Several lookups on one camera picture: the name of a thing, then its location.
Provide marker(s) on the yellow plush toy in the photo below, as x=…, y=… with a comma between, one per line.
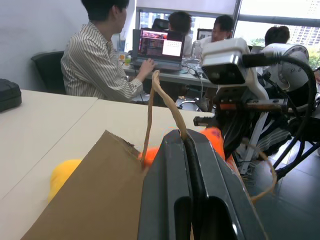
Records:
x=61, y=176

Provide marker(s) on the black chair headrest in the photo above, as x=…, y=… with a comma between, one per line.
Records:
x=160, y=24

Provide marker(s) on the black metal stand frame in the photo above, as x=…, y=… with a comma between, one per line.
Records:
x=297, y=155

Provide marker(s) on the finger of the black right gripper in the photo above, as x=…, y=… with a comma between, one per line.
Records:
x=203, y=120
x=235, y=136

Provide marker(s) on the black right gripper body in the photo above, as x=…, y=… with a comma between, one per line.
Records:
x=250, y=106

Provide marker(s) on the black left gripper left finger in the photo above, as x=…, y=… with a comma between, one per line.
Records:
x=165, y=180

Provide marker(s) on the orange plush toy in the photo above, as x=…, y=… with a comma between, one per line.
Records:
x=212, y=136

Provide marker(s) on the black office chair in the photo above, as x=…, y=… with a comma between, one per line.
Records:
x=48, y=71

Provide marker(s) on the open black laptop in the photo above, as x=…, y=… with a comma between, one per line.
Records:
x=160, y=47

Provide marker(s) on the person in white shirt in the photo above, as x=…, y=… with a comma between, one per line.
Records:
x=221, y=28

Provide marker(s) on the dark-haired person by window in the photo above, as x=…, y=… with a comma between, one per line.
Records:
x=276, y=36

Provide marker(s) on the brown paper bag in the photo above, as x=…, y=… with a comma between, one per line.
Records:
x=100, y=195

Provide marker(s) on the person in striped shirt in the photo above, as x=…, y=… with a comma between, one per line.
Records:
x=92, y=67

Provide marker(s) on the grey office desk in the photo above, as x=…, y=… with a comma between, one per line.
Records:
x=172, y=76

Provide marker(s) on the black zippered case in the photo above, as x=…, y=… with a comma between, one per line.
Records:
x=8, y=95

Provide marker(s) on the dark desktop monitor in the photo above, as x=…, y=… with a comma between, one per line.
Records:
x=203, y=33

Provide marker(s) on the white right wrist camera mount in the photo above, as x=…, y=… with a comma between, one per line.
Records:
x=225, y=62

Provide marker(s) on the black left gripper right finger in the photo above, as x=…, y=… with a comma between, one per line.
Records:
x=215, y=180

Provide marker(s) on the dark-haired person facing away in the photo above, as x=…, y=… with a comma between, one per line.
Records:
x=180, y=23

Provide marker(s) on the clear plastic water bottle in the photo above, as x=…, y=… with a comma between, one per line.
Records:
x=196, y=50

